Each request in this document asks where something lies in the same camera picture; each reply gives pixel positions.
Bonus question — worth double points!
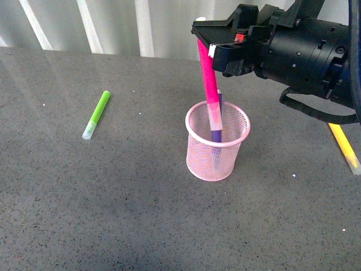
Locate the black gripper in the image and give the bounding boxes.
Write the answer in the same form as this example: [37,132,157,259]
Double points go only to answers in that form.
[191,1,360,109]

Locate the pink marker pen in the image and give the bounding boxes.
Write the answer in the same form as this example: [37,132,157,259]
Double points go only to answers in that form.
[197,39,222,133]

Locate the purple marker pen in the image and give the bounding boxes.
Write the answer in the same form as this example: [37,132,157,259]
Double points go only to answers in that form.
[212,89,222,169]

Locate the pink mesh cup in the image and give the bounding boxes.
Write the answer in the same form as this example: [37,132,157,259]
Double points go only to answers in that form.
[185,102,250,181]

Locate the white curtain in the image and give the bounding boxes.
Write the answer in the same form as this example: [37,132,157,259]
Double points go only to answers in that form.
[0,0,361,62]

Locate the yellow marker pen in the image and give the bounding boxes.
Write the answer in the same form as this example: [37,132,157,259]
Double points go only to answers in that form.
[328,123,360,176]

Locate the green marker pen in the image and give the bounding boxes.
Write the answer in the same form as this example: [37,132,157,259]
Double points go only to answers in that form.
[82,91,111,140]

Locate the black cable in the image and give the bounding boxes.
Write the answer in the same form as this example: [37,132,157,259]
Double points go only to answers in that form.
[279,0,361,125]

